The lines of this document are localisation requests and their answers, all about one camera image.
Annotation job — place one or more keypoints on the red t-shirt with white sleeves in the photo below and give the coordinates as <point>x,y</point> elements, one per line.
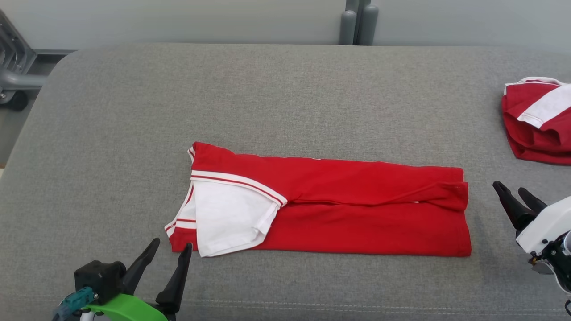
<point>357,223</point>

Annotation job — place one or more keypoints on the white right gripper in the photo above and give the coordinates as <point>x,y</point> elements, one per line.
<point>546,227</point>

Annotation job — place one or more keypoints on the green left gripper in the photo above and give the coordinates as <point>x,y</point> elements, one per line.
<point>129,310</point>

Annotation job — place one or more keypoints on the grey metal stand with bracket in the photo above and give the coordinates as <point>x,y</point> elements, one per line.
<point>22,80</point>

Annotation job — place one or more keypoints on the grey partition post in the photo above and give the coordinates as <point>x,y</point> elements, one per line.
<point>369,24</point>
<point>348,26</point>

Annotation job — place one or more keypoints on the red shorts with white stripe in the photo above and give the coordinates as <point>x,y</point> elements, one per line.
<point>526,138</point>

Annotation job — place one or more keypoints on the black castor wheel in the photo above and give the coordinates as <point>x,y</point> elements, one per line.
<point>18,101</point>

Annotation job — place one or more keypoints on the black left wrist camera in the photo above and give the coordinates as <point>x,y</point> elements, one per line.
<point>100,276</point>

